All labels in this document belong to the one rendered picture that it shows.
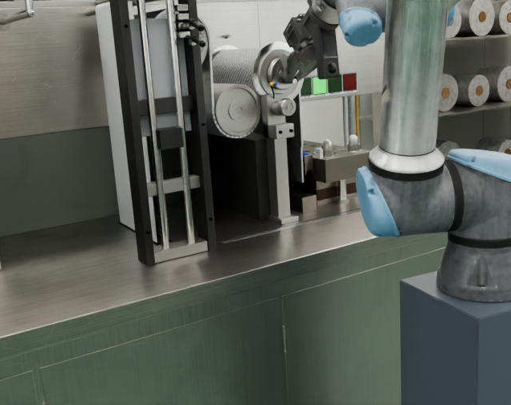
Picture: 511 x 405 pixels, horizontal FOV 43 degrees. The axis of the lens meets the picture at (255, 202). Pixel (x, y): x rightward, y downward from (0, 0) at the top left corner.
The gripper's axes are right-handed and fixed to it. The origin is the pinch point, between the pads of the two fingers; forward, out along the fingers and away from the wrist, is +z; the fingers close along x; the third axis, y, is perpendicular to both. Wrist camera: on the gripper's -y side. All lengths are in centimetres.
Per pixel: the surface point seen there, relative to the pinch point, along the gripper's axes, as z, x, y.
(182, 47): -10.6, 30.4, 3.5
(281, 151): 10.1, 4.5, -12.5
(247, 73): 4.6, 7.4, 7.0
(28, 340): 3, 71, -43
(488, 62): 221, -398, 159
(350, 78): 30, -47, 21
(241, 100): 5.3, 12.0, -0.1
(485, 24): 164, -336, 154
